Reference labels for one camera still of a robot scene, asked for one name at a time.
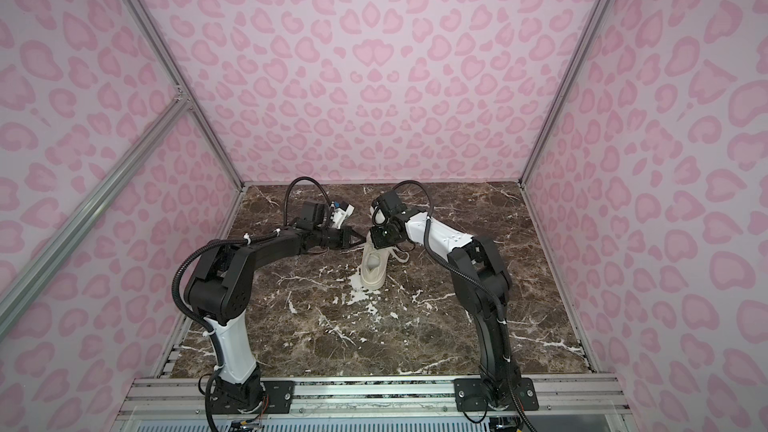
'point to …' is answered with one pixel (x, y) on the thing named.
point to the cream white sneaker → (374, 266)
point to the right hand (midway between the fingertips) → (377, 237)
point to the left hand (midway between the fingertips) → (366, 235)
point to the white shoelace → (396, 250)
